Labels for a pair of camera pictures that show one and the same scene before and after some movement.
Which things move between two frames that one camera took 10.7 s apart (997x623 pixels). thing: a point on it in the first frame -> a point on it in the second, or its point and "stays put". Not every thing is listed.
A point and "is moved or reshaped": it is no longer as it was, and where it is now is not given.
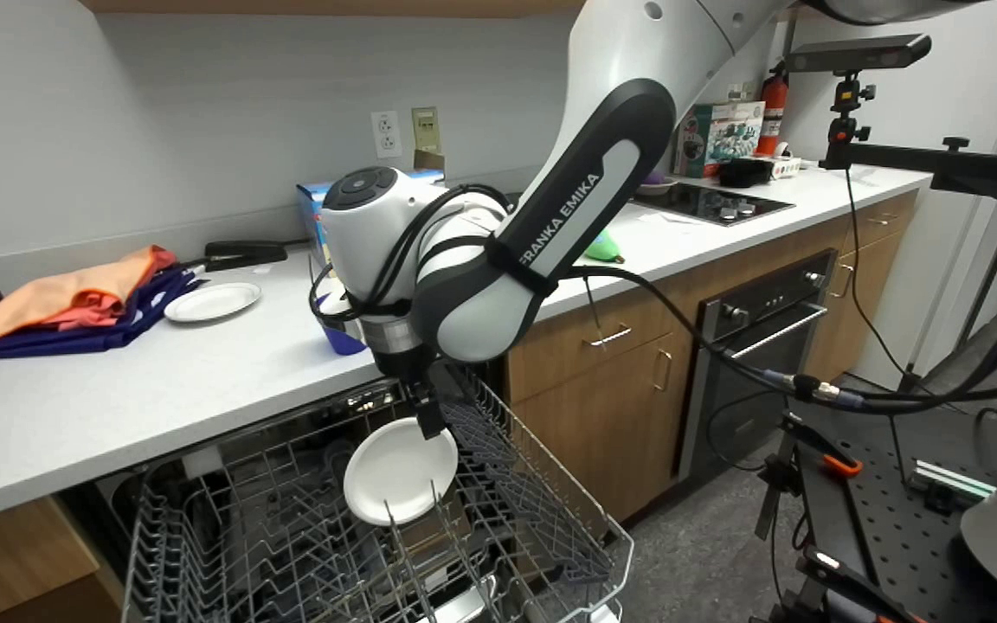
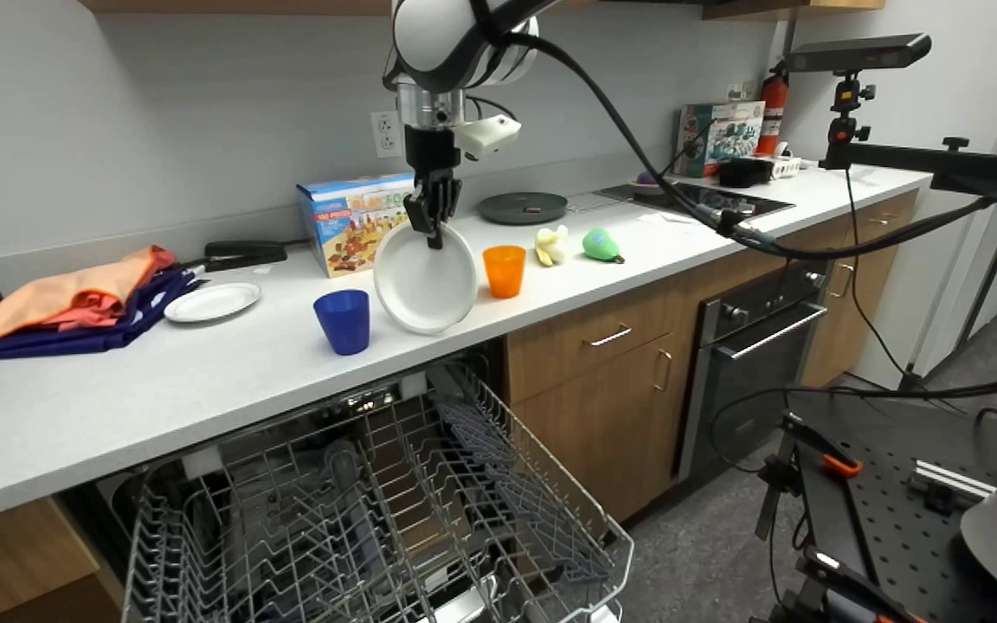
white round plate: x=396 y=471 is moved or reshaped
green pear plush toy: x=607 y=248 stays put
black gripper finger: x=431 y=413 -> x=425 y=218
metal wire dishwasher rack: x=270 y=531 stays put
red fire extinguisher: x=777 y=93 stays put
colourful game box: x=719 y=133 stays put
